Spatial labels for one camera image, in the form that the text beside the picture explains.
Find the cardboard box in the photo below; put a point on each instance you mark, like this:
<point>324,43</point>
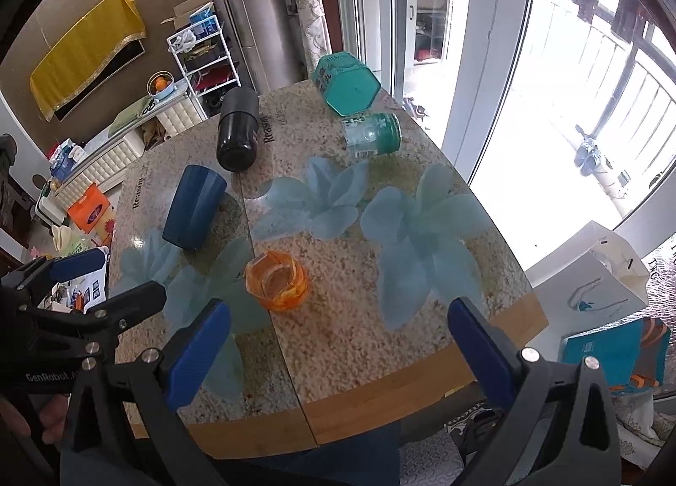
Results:
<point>193,11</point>

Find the grey standing air conditioner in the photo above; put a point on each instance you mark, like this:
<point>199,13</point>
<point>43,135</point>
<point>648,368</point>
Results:
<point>259,5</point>

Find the dark blue cup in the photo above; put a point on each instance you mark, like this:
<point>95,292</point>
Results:
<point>193,209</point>

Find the black cylindrical bottle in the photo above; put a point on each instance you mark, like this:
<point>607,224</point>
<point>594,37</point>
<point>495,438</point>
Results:
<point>238,130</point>

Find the person's left hand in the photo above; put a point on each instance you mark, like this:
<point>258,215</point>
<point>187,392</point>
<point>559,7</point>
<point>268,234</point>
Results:
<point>21,420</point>

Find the patterned curtain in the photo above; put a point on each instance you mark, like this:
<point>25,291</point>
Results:
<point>311,5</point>

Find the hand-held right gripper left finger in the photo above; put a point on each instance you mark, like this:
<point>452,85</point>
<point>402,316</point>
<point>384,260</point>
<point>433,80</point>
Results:
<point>200,346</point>

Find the balcony railing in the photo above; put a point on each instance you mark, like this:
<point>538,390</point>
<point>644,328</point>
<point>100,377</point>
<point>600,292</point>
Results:
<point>628,42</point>

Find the green cloth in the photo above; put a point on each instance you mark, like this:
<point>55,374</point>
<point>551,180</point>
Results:
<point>129,114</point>

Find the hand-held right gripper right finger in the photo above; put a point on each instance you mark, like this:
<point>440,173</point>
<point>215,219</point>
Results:
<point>481,354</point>

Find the white paper bag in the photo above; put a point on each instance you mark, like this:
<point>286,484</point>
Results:
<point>591,280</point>

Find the white plastic bag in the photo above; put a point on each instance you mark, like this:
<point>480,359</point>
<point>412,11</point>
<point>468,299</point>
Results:
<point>185,40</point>

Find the orange glass cup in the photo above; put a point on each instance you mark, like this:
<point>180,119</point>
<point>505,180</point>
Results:
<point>276,281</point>

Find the clear jar with green lid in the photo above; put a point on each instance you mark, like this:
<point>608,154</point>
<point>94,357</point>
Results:
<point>372,135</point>

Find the bowl of oranges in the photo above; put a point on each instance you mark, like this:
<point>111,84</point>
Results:
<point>160,85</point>

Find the white sliding door frame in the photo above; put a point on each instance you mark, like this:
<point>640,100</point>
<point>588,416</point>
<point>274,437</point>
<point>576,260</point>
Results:
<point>475,95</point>

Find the yellow cloth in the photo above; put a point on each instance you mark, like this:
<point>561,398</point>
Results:
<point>84,50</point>

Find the white tufted cabinet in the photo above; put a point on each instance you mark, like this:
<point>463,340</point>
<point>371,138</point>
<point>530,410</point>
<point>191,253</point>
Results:
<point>119,153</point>

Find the patterned seat cushion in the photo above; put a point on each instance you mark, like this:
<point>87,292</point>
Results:
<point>449,446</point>

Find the pair of grey shoes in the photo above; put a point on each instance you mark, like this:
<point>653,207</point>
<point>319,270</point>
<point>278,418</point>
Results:
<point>587,153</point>

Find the black television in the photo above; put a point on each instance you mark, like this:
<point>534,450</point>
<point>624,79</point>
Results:
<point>103,79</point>

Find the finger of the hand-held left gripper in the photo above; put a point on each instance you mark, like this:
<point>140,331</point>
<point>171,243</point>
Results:
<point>129,301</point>
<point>79,263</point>

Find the teal and orange box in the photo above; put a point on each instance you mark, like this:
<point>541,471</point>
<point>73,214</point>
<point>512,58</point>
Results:
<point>615,354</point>

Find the teal hexagonal tin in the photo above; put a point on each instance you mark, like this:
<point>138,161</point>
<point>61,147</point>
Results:
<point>348,85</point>

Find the blue tissue pack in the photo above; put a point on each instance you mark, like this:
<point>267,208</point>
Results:
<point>63,163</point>

